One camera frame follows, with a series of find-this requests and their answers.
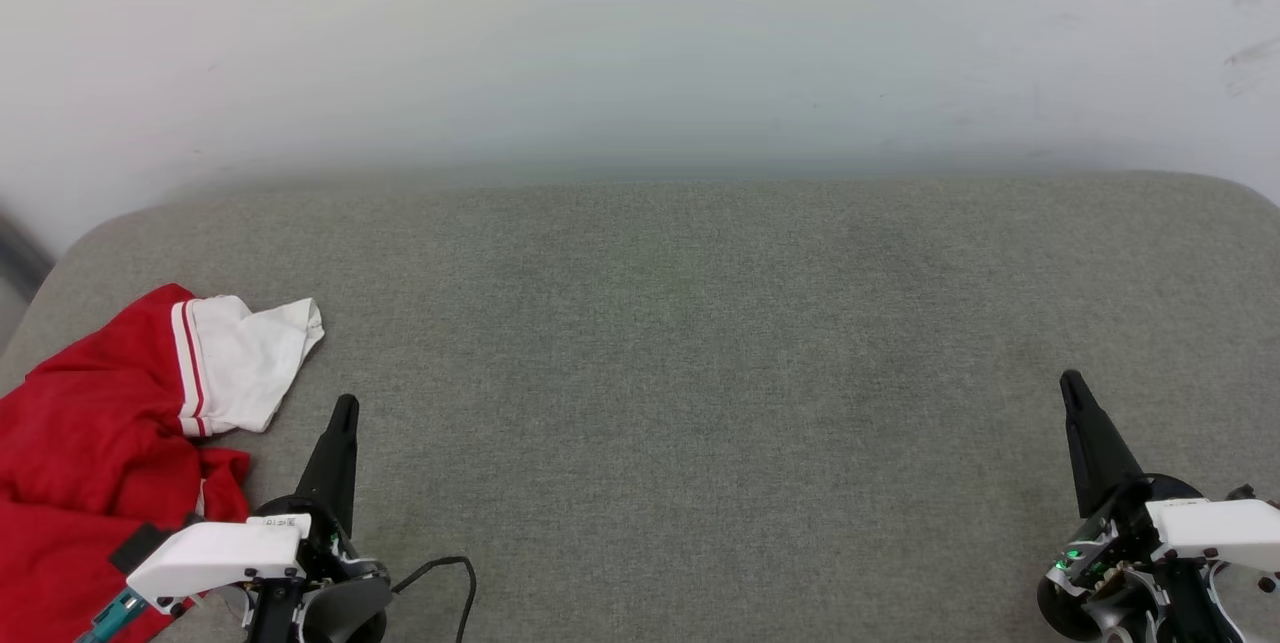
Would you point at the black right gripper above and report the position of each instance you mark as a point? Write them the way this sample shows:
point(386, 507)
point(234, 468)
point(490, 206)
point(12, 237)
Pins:
point(1120, 538)

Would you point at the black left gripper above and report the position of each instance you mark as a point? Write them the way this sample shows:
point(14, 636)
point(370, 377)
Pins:
point(325, 558)

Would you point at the red and white jersey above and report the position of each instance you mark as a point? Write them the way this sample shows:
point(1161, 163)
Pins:
point(90, 423)

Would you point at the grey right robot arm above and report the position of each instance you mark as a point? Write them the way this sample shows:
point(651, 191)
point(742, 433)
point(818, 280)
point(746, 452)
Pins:
point(1190, 613)

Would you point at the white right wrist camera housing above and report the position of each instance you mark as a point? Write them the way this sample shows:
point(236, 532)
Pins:
point(1220, 528)

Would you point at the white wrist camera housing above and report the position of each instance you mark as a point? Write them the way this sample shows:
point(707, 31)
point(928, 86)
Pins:
point(215, 553)
point(1220, 528)

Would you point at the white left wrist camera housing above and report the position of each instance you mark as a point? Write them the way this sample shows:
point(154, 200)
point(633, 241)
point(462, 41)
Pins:
point(215, 553)

